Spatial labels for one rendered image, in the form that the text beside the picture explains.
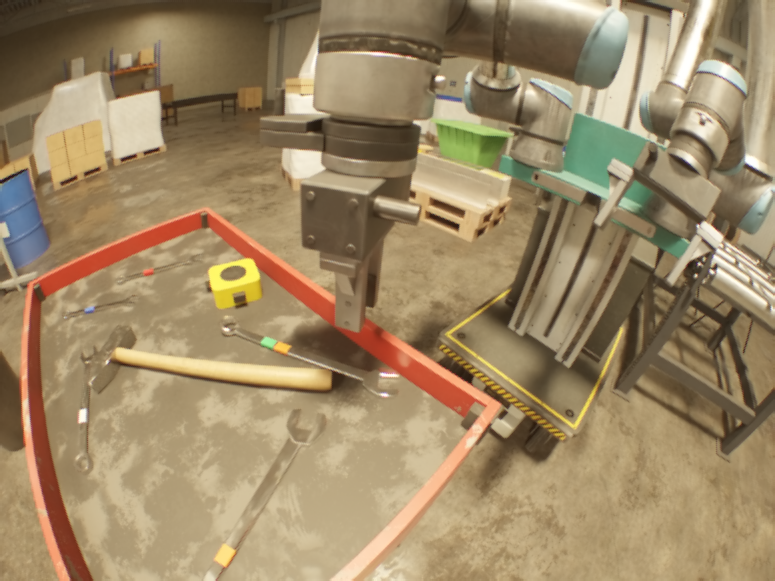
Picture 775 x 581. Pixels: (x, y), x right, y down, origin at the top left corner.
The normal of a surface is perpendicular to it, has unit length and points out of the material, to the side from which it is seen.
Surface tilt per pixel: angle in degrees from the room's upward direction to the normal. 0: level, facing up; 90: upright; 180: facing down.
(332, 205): 90
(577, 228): 90
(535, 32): 107
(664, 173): 66
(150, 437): 0
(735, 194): 100
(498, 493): 0
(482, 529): 0
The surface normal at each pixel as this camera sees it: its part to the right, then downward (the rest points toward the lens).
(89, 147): 0.82, 0.40
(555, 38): -0.40, 0.72
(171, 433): 0.10, -0.80
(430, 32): 0.66, 0.49
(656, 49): -0.73, 0.33
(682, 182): -0.70, -0.07
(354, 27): -0.33, 0.52
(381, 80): 0.13, 0.59
